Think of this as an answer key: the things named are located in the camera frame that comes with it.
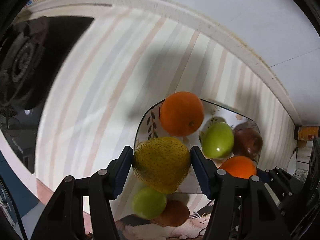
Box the oval floral ceramic plate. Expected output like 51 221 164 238
133 98 263 196

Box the bright orange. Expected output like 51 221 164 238
159 92 204 137
219 156 257 179

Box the black gas stove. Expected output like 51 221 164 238
1 16 93 173

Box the soy sauce bottle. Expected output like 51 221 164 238
294 126 320 141

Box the yellow-green orange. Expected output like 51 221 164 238
132 137 191 194

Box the small green apple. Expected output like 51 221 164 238
200 122 234 159

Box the dark orange tangerine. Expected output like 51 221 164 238
152 200 190 227

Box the large green apple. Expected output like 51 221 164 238
131 187 167 219

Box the striped cat table mat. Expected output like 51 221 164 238
35 7 298 240

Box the dark red apple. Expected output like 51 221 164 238
233 121 263 162

